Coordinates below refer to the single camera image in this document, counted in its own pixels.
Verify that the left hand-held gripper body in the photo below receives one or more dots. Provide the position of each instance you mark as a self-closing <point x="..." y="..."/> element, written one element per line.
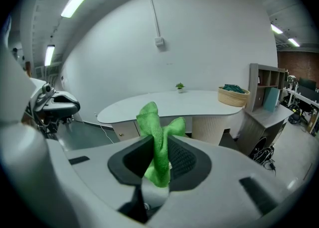
<point x="40" y="97"/>

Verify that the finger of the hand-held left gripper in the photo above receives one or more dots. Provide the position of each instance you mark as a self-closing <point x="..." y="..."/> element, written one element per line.
<point x="64" y="108"/>

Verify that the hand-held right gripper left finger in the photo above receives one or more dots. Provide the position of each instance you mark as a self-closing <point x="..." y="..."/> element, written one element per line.
<point x="99" y="172"/>

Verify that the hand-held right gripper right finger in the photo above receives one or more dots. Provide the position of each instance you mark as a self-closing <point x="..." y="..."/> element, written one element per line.
<point x="224" y="184"/>

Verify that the green cloth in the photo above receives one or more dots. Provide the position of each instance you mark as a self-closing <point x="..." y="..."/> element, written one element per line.
<point x="159" y="142"/>

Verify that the white curved table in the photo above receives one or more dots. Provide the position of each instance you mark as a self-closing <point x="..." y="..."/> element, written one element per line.
<point x="194" y="103"/>

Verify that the short ceiling light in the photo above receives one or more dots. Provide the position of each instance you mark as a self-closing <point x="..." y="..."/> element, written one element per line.
<point x="293" y="42"/>
<point x="276" y="29"/>
<point x="49" y="55"/>

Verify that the grey wooden shelf cabinet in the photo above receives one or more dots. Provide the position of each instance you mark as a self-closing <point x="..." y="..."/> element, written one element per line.
<point x="261" y="122"/>

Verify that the tape roll with green inside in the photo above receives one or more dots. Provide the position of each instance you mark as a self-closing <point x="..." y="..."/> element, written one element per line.
<point x="233" y="98"/>

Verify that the dark green folded fabric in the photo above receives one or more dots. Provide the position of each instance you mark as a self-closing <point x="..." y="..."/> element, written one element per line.
<point x="233" y="88"/>

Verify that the small potted green plant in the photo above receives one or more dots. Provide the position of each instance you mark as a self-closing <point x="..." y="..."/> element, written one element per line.
<point x="180" y="87"/>

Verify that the white wall junction box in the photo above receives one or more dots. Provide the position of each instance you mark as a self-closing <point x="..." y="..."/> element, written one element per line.
<point x="159" y="41"/>

